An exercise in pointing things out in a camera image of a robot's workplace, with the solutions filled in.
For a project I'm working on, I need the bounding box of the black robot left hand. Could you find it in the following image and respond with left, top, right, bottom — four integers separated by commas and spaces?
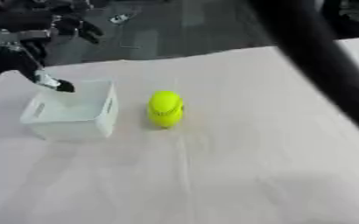
0, 2, 106, 94

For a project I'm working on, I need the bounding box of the white plastic box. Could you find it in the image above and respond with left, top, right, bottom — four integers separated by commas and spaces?
18, 78, 122, 142

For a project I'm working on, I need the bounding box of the small white floor object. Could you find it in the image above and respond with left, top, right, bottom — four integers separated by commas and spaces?
109, 12, 137, 25

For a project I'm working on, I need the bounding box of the neon yellow stitched ball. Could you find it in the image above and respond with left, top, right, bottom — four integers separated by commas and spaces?
145, 89, 186, 130

